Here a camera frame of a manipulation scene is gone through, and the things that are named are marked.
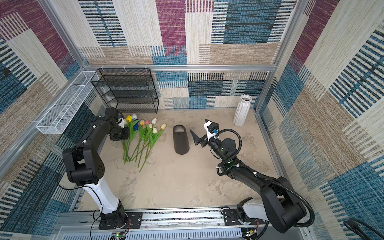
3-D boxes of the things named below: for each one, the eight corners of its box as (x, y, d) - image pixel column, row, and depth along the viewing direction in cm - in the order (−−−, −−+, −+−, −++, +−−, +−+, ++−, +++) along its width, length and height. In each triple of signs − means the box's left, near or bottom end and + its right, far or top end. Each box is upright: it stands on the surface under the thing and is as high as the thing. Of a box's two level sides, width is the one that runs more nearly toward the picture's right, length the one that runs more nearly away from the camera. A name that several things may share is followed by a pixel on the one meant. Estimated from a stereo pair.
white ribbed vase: (233, 126, 113) (241, 102, 94) (232, 118, 118) (238, 94, 100) (243, 126, 113) (253, 102, 94) (241, 118, 118) (250, 94, 100)
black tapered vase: (175, 154, 98) (171, 136, 82) (176, 144, 104) (173, 124, 87) (189, 154, 98) (187, 136, 82) (189, 144, 103) (188, 124, 87)
